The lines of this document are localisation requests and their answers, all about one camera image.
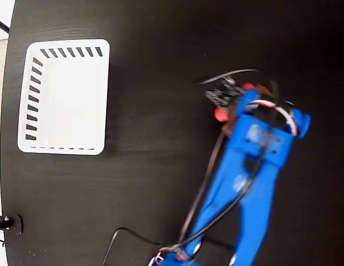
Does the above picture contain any red turtle toy gold shell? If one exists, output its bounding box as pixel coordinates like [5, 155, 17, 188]
[214, 81, 257, 123]

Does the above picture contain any white plastic basket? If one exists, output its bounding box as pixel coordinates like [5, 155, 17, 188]
[17, 38, 110, 156]

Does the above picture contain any black table clamp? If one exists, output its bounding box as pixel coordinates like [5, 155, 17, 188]
[0, 214, 24, 235]

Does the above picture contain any black metal rod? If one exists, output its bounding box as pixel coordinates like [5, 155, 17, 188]
[0, 16, 11, 33]

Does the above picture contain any bare camera circuit board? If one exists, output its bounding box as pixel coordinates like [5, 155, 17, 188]
[205, 79, 245, 109]

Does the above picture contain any flat dark cable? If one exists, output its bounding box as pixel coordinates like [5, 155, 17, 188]
[179, 132, 227, 242]

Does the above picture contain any thin servo wire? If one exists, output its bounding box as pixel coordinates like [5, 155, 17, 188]
[245, 99, 299, 136]

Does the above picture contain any black camera cable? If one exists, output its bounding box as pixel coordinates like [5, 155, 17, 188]
[101, 68, 281, 266]

